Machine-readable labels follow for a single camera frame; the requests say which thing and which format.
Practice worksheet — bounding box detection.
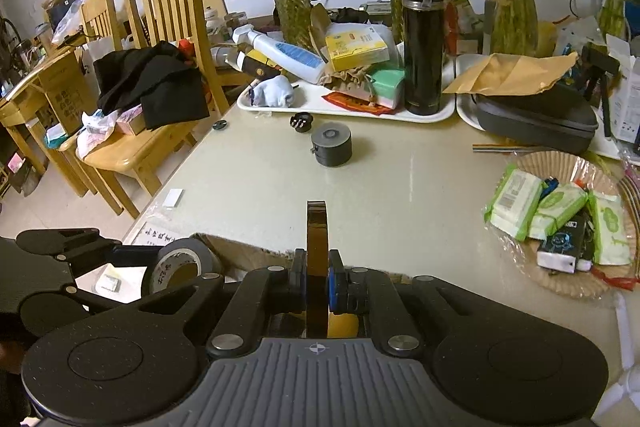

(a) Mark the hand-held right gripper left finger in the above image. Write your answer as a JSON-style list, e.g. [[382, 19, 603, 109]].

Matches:
[[135, 249, 307, 356]]

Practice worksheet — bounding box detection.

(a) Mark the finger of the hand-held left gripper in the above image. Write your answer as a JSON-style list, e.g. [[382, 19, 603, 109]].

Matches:
[[15, 229, 161, 278], [62, 285, 146, 313]]

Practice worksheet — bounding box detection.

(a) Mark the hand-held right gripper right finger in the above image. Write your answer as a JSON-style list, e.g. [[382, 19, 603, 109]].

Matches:
[[327, 251, 506, 354]]

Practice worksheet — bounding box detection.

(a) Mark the amber tape roll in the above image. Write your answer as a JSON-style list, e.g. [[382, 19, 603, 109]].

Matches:
[[306, 201, 331, 340]]

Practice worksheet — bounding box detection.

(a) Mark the black tape roll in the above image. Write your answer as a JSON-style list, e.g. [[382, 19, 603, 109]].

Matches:
[[141, 237, 224, 300]]

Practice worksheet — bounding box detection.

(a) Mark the printed paper sheet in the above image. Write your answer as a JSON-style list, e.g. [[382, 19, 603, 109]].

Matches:
[[135, 222, 196, 253]]

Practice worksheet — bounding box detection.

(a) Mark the white plastic bag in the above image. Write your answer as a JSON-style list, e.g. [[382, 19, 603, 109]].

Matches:
[[75, 109, 121, 158]]

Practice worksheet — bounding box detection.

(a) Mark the pink packet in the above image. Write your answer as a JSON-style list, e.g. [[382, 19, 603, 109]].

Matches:
[[115, 104, 148, 136]]

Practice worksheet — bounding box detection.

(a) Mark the black cylindrical spool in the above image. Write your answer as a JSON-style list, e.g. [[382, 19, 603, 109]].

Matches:
[[310, 122, 353, 168]]

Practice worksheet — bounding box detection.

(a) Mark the wooden desk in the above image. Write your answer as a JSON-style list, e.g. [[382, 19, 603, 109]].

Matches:
[[0, 47, 91, 198]]

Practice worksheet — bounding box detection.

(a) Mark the black plug adapter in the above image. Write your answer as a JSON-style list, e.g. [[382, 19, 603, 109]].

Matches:
[[289, 112, 314, 135]]

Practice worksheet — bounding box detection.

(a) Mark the black cloth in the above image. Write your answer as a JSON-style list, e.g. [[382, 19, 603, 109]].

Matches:
[[92, 41, 211, 131]]

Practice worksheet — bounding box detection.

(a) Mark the red packet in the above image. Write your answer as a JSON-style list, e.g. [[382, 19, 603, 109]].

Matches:
[[322, 91, 398, 116]]

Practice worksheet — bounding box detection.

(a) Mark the light blue sock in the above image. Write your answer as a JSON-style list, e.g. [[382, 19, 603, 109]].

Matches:
[[248, 75, 297, 108]]

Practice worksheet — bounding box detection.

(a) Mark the green and white wipes packet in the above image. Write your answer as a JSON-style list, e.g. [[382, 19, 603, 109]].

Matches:
[[484, 164, 545, 243], [585, 189, 632, 267], [527, 182, 590, 242]]

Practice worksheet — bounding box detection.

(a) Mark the green box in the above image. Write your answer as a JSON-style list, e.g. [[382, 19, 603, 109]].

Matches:
[[372, 67, 407, 110]]

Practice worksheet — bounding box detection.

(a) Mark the crumpled brown paper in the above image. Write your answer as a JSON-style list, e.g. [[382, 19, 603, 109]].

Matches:
[[320, 67, 376, 102]]

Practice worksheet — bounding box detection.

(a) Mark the black and yellow tube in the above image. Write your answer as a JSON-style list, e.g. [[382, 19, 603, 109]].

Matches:
[[225, 48, 283, 80]]

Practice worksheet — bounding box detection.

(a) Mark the wooden chair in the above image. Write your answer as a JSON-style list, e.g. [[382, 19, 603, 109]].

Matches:
[[47, 0, 131, 212], [80, 0, 241, 220]]

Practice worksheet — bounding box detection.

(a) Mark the white bottle with blue label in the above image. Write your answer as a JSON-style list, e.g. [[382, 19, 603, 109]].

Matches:
[[231, 25, 328, 85]]

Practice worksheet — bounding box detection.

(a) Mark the black printed packet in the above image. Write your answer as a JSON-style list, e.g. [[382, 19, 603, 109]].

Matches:
[[536, 212, 596, 275]]

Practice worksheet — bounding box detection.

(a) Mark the blue lighter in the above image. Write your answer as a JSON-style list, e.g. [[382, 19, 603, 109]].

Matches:
[[537, 177, 561, 202]]

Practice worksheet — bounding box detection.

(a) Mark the yellow box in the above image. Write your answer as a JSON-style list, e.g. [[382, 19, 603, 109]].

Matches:
[[325, 24, 391, 72]]

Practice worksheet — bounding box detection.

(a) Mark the black thermos flask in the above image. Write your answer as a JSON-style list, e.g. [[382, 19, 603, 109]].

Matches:
[[401, 0, 446, 116]]

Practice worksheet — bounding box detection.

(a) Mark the grey zip case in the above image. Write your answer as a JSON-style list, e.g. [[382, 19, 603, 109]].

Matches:
[[472, 82, 600, 156]]

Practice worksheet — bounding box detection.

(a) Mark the white plastic stand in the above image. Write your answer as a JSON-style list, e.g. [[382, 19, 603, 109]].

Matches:
[[592, 292, 640, 423]]

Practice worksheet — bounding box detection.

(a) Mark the white carton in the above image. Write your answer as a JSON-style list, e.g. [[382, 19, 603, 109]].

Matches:
[[605, 34, 640, 142]]

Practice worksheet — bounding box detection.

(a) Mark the black phone stand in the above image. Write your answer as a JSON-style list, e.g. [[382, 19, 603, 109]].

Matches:
[[580, 42, 621, 138]]

